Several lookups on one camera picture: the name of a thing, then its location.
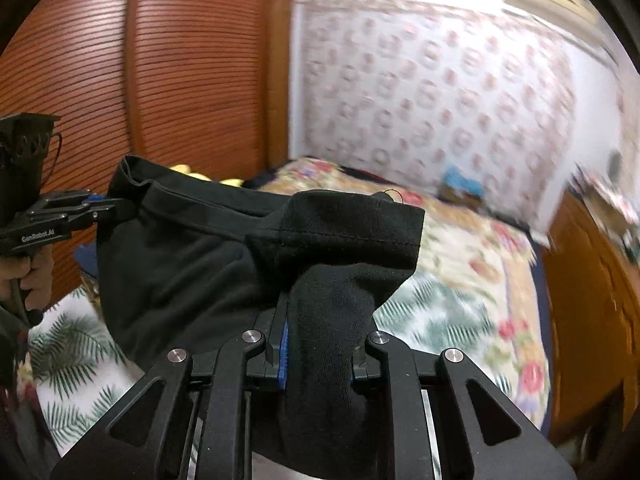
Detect circle print curtain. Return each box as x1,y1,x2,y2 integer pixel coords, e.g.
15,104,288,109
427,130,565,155
295,0,576,233

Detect patterned cloth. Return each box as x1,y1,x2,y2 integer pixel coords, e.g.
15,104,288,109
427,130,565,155
570,162,640,241

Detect palm leaf bedsheet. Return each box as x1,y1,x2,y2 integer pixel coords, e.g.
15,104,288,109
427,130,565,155
15,275,506,461

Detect navy folded garment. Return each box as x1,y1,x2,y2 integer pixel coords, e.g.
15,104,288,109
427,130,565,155
74,244,101,278

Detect wooden cabinet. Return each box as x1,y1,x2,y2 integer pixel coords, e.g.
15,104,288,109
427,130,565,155
542,187,640,441

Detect yellow plush toy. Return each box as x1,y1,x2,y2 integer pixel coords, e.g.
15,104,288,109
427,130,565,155
167,162,246,187

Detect black shorts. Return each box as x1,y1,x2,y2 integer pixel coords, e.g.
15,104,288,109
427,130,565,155
95,154,426,478

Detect person's dark clothing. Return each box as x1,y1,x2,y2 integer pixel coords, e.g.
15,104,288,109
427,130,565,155
0,305,36,480

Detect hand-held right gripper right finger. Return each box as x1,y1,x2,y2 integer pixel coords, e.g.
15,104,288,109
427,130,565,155
350,330,576,480

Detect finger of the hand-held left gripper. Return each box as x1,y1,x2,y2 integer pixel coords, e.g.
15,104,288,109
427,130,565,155
37,189,108,211
25,205,126,233

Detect blue plastic bag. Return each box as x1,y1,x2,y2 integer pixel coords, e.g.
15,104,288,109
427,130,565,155
442,165,486,198

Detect floral blanket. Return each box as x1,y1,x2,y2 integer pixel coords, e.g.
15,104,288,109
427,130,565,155
250,156,551,441

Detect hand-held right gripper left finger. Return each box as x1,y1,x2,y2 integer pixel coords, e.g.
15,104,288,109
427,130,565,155
50,317,291,480

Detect person's left hand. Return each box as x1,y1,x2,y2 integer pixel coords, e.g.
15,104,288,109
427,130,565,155
0,250,53,313

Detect wooden louvered wardrobe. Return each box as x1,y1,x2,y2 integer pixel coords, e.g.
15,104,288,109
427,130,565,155
0,0,296,311

